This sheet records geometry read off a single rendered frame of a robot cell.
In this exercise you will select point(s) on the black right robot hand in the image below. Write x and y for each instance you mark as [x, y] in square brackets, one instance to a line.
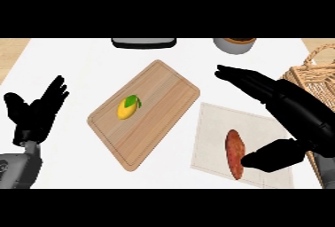
[297, 113]

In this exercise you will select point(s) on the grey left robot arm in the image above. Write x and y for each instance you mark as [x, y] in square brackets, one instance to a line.
[20, 167]

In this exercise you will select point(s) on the grey round pot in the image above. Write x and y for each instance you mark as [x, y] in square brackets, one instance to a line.
[235, 45]

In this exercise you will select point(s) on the yellow corn with green husk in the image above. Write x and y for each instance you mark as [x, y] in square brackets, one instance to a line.
[128, 107]

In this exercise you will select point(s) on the wooden cutting board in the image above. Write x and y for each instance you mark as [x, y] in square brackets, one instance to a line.
[144, 115]

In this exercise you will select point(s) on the dark grey flat appliance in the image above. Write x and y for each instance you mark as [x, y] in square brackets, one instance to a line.
[144, 43]

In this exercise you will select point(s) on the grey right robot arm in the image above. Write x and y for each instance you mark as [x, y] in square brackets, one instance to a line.
[325, 170]

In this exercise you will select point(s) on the reddish-brown sweet potato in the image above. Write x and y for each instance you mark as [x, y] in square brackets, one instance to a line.
[234, 152]

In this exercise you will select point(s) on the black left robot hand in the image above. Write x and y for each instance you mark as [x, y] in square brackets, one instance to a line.
[38, 113]

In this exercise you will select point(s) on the beige cloth placemat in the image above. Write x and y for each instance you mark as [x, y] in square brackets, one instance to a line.
[238, 139]

